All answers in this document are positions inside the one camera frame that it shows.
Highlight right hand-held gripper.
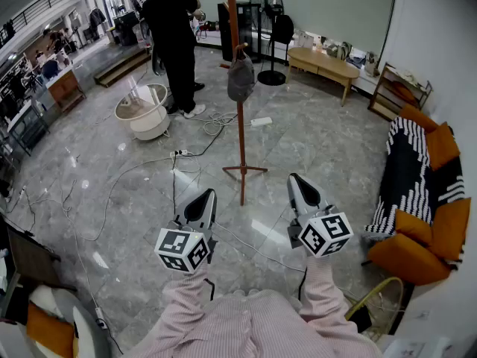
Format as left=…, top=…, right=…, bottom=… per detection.
left=286, top=173, right=354, bottom=259

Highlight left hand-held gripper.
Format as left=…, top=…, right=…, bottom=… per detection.
left=154, top=188, right=218, bottom=274

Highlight brown wooden coat rack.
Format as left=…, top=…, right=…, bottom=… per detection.
left=206, top=0, right=268, bottom=207

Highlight grey cap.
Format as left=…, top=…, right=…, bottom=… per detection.
left=227, top=46, right=256, bottom=103

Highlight person's right forearm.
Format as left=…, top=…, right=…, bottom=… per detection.
left=297, top=254, right=358, bottom=331

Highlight person's left forearm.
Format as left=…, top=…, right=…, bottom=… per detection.
left=162, top=261, right=217, bottom=315

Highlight wooden side shelf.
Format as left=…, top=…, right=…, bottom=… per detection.
left=367, top=62, right=434, bottom=122

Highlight round white side table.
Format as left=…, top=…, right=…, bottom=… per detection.
left=114, top=83, right=171, bottom=142

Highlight black white striped blanket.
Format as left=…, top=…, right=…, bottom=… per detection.
left=364, top=116, right=467, bottom=236

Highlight orange sofa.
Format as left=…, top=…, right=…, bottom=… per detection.
left=367, top=104, right=473, bottom=286

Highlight black standing fan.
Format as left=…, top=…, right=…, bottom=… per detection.
left=248, top=0, right=295, bottom=87

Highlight person's pink striped shirt torso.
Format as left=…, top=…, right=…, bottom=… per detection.
left=126, top=289, right=381, bottom=358

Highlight light wooden coffee table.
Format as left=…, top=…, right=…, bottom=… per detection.
left=285, top=46, right=361, bottom=107

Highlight wooden steps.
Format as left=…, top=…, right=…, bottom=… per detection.
left=93, top=48, right=152, bottom=88

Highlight black bag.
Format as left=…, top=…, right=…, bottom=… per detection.
left=274, top=14, right=295, bottom=45

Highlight dark wooden table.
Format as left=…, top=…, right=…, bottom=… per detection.
left=0, top=220, right=78, bottom=313

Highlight black cabinet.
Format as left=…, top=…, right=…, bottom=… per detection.
left=217, top=1, right=262, bottom=63

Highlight brown wooden counter cabinet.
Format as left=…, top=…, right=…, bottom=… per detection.
left=46, top=69, right=87, bottom=114

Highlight white orange chair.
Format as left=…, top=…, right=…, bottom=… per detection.
left=0, top=285, right=109, bottom=358

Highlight black metal shelf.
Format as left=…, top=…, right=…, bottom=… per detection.
left=7, top=102, right=50, bottom=157

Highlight long white floor cable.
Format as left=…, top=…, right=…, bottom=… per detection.
left=214, top=221, right=307, bottom=274

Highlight coiled white cable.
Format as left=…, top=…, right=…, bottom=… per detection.
left=203, top=110, right=239, bottom=136

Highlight yellow curved tube frame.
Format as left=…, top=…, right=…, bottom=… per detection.
left=344, top=276, right=405, bottom=335

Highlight thin black wall cable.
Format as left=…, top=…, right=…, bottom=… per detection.
left=375, top=0, right=399, bottom=69

